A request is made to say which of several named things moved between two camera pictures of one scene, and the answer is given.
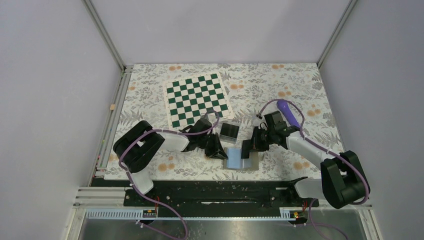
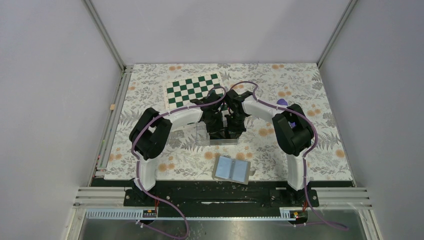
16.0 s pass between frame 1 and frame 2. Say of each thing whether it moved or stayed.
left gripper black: moved
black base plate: stayed
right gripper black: moved
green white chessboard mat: stayed
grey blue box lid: moved
